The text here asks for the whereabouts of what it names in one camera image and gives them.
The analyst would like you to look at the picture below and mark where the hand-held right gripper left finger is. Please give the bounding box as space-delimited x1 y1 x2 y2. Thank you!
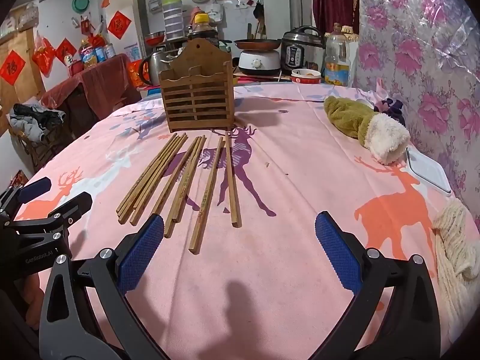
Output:
38 213 169 360

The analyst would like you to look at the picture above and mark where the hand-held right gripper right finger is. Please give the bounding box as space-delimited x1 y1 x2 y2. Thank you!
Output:
314 211 441 360

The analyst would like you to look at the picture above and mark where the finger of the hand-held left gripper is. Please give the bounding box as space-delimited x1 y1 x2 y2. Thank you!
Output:
0 177 52 214
14 191 93 230

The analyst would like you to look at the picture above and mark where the bundle of wooden chopsticks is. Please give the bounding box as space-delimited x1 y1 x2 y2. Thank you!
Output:
116 132 242 256

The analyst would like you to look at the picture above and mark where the wooden slatted chopstick holder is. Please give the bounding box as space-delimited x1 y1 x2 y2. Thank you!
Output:
158 38 235 134

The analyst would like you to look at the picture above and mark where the wooden chair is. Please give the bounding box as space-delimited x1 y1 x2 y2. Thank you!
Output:
9 120 72 173

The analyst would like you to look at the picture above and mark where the pink deer print sheet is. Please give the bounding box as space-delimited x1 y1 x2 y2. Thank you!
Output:
15 82 469 360

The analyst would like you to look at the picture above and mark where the pile of grey black clothes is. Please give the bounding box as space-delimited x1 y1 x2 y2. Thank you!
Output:
9 103 66 143

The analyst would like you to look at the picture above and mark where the wooden door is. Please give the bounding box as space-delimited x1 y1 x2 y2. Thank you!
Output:
0 28 47 136

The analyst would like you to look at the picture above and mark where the cream knitted yarn cloth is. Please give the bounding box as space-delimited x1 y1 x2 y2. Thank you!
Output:
431 197 480 331

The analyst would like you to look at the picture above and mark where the white rectangular lid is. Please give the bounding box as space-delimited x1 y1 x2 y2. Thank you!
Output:
406 147 453 197

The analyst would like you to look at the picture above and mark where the large red diamond paper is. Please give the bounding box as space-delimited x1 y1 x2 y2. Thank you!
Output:
0 49 27 86

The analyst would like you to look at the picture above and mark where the red cloth covered table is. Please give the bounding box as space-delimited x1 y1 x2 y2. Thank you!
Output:
40 53 132 121

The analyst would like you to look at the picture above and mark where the green and white plush cloth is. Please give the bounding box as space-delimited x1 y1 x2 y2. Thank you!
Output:
323 95 411 166

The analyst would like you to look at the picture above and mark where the red hanging ornament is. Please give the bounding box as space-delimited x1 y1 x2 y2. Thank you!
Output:
32 32 57 77

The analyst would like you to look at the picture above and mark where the small red diamond paper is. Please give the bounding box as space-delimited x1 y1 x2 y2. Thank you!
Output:
55 37 77 66

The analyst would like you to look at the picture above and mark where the yellow oil jug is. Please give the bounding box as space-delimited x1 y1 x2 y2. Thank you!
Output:
79 39 97 69

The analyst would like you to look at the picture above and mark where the dark purple cloth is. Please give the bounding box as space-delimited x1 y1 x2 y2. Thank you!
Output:
373 97 406 126

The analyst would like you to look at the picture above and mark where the white refrigerator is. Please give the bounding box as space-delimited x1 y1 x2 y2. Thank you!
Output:
101 0 151 83

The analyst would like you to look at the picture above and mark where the steel kettle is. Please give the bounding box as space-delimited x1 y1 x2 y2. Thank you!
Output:
139 47 188 87

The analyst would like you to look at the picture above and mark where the red and white bowl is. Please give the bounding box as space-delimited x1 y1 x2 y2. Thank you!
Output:
290 68 322 84

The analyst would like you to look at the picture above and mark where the red diamond paper on refrigerator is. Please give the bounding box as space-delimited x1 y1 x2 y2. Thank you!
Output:
107 10 133 40

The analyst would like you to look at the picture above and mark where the clear plastic oil bottle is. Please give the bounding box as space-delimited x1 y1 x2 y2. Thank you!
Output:
323 22 351 87

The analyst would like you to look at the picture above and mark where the silver black pressure cooker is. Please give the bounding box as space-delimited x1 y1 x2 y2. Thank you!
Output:
280 25 326 76

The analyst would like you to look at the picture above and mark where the white electric cooker base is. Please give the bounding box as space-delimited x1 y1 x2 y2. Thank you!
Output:
238 48 282 76

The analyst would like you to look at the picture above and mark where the green white stacked lunch container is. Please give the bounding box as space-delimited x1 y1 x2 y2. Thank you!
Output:
162 0 184 42

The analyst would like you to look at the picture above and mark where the dark sauce bottle yellow cap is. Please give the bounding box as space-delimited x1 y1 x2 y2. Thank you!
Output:
187 13 221 46

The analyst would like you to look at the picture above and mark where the floral plastic sheet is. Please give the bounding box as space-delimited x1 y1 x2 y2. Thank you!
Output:
354 0 480 233

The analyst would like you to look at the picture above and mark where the copper frying pan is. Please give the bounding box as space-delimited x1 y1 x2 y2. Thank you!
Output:
233 38 283 50

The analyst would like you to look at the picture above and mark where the dark red curtain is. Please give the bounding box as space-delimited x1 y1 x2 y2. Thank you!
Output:
311 0 361 36

